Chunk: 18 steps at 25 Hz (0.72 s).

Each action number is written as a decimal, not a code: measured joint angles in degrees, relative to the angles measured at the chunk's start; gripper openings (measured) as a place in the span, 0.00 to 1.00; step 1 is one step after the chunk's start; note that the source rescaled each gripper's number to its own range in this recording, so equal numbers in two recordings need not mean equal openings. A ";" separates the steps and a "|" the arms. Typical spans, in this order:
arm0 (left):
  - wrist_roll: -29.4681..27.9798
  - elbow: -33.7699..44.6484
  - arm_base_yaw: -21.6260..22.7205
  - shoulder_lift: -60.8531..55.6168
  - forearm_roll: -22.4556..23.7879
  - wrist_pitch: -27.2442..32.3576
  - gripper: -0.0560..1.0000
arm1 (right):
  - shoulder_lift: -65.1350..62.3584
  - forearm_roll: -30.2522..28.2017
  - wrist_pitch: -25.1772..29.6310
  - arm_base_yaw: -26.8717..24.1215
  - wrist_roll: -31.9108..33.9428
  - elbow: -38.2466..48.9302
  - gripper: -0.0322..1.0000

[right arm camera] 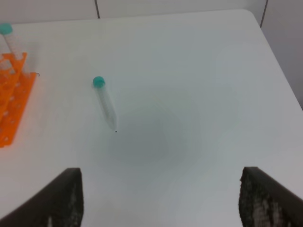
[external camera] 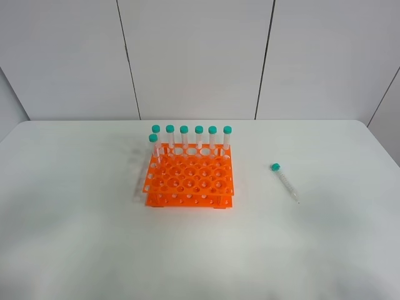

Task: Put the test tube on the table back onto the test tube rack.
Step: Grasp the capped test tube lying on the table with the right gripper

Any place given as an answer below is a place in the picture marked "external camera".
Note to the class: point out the second row left tube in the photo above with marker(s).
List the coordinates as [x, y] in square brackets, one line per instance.
[154, 141]

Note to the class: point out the back row tube far right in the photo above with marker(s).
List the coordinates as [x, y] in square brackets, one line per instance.
[227, 130]

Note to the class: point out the orange test tube rack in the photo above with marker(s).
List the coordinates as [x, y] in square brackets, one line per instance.
[190, 178]

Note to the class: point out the test tube with teal cap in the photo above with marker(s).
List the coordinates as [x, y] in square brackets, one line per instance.
[276, 169]

